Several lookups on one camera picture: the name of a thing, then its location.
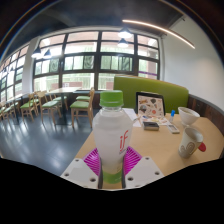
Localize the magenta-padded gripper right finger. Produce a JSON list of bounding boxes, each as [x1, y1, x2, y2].
[[121, 145, 165, 190]]

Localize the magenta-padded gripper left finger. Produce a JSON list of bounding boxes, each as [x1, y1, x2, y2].
[[60, 147, 103, 190]]

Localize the clear green-capped drink bottle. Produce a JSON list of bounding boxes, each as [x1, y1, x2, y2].
[[92, 89, 135, 185]]

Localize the small black box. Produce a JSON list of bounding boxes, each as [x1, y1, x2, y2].
[[142, 121, 160, 131]]

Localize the patterned white paper cup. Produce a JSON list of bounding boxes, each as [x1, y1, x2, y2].
[[177, 126, 204, 159]]

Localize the colourful sticker sheet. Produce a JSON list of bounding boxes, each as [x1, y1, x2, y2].
[[138, 114, 173, 127]]

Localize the white paper sheets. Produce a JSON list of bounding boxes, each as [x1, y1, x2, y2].
[[122, 107, 143, 128]]

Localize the small blue-capped white bottle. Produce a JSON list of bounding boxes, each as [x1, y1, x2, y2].
[[168, 109, 176, 124]]

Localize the black-framed picture stand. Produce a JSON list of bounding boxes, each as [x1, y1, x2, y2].
[[135, 91, 166, 118]]

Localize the group of green-seated wooden chairs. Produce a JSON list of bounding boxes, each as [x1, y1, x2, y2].
[[0, 87, 96, 130]]

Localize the green upholstered bench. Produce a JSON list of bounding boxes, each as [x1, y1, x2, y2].
[[113, 75, 190, 115]]

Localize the wooden dining table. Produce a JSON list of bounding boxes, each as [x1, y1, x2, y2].
[[46, 86, 83, 126]]

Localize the large black-framed window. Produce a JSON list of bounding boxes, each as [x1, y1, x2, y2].
[[0, 30, 161, 103]]

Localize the group of pendant ceiling lamps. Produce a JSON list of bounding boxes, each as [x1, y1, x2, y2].
[[30, 27, 134, 60]]

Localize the long curved strip light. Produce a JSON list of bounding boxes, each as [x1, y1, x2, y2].
[[121, 18, 196, 50]]

